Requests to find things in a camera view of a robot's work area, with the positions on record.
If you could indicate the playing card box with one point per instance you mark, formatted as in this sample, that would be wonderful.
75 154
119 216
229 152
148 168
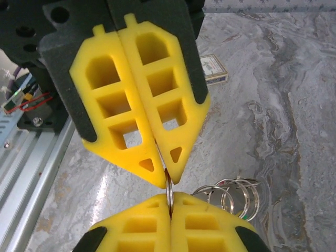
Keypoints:
214 69

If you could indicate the green key tag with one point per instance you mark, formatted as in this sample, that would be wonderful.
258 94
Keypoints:
245 218

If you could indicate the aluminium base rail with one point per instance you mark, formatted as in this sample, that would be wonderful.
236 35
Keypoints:
31 170

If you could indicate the metal disc with key rings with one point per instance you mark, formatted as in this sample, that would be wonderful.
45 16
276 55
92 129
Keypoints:
169 187

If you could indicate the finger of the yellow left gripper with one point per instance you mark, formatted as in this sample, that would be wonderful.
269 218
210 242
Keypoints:
168 147
102 126

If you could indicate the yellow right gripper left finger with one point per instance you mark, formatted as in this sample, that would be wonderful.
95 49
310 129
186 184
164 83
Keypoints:
136 231

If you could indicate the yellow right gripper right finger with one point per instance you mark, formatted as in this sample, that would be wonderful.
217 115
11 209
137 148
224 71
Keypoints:
207 231

